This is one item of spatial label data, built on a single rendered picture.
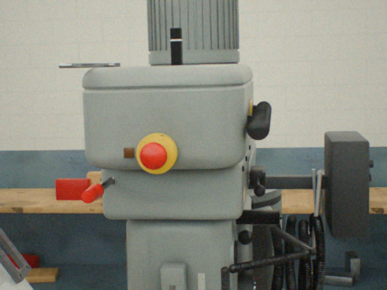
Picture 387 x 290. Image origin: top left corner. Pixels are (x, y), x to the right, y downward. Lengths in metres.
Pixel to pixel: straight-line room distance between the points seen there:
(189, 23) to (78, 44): 4.31
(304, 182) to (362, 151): 0.16
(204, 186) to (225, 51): 0.39
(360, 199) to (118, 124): 0.62
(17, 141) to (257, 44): 2.22
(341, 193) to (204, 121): 0.52
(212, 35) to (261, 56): 4.04
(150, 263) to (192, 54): 0.44
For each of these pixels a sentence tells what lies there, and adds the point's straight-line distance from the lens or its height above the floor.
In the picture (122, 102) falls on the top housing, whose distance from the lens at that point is 0.99.
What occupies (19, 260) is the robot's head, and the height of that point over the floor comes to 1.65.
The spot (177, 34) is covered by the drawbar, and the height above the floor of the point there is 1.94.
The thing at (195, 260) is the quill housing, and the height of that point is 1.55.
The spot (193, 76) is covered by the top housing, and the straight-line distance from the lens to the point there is 0.97.
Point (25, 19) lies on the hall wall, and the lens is 5.79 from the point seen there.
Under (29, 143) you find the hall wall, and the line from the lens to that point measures 5.82.
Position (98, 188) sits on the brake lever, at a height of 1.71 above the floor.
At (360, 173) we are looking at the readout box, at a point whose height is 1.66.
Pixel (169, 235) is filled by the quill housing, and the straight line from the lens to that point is 1.15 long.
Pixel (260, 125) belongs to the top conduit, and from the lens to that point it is 1.00.
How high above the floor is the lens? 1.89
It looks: 7 degrees down
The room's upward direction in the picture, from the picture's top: 2 degrees counter-clockwise
